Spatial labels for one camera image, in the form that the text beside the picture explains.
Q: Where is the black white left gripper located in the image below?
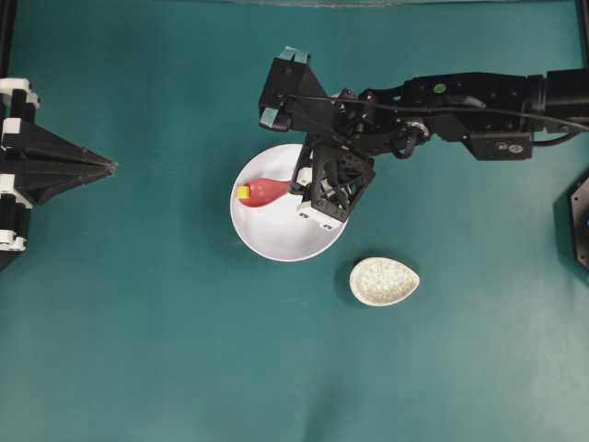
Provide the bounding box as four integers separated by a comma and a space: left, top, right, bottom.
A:
1, 77, 118, 271

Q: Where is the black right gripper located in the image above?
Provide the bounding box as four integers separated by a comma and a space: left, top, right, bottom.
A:
289, 137, 375, 229

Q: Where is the red spoon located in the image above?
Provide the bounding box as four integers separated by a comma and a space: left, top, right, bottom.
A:
237, 178, 290, 208

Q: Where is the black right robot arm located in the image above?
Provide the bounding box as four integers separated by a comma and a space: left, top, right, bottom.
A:
287, 70, 588, 229

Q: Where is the white round bowl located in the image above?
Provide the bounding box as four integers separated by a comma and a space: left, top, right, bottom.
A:
229, 144, 347, 262

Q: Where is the speckled teardrop dish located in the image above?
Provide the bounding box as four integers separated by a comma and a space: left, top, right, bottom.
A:
349, 257, 421, 307

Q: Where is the black base at right edge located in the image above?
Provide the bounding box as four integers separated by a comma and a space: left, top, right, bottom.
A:
553, 169, 588, 284

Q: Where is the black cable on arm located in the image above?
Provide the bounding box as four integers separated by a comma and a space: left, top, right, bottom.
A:
287, 94, 589, 134

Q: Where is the black frame post left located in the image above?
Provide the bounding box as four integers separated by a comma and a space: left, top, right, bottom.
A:
0, 0, 17, 77

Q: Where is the black frame post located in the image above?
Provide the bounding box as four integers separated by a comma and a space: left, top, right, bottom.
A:
574, 0, 589, 68
0, 0, 17, 77

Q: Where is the black frame post right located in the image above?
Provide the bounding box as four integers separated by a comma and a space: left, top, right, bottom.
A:
574, 0, 589, 68

